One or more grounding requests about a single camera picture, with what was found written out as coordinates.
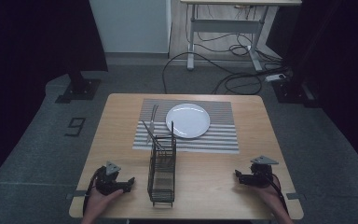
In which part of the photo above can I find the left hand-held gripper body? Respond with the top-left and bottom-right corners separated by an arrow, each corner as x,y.
94,161 -> 129,197

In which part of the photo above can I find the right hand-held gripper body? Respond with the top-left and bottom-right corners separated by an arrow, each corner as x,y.
241,155 -> 280,189

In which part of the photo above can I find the person's left hand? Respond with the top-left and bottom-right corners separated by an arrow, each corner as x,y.
84,186 -> 124,220

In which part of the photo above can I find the person's right hand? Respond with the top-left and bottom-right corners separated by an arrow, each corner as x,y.
251,175 -> 285,217

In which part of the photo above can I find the dark slanted utensil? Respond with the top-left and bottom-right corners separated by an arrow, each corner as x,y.
141,119 -> 166,151

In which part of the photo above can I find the grey striped placemat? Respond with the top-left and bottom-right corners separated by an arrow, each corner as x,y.
132,98 -> 241,155

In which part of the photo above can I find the silver fork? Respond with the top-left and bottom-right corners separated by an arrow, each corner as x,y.
146,104 -> 159,145

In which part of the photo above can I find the white round plate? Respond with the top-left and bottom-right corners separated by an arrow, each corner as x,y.
165,103 -> 212,139

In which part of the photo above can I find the black stand base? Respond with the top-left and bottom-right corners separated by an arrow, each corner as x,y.
271,78 -> 320,108
54,71 -> 103,105

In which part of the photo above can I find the white power strip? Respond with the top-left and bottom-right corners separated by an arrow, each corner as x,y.
264,73 -> 286,83

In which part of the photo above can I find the dark curtain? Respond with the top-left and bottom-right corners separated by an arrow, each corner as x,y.
265,0 -> 358,171
0,0 -> 109,194

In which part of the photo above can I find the white desk with metal legs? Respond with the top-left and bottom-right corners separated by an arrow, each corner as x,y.
180,0 -> 303,72

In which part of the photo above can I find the white cabinet panel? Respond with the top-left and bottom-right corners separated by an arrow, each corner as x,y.
89,0 -> 172,55

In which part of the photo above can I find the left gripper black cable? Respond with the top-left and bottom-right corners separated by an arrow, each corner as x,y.
82,166 -> 105,217

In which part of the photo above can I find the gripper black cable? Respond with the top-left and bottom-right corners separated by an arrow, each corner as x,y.
82,166 -> 105,217
269,174 -> 290,215

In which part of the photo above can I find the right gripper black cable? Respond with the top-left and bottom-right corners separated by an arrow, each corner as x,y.
269,174 -> 290,215

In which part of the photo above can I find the black wire cutlery basket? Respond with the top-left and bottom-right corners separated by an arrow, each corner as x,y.
146,133 -> 178,208

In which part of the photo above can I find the bundle of cables under desk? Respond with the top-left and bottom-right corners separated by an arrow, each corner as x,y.
185,3 -> 293,73

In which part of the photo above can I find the long black floor cable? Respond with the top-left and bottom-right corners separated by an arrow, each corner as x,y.
161,51 -> 264,96

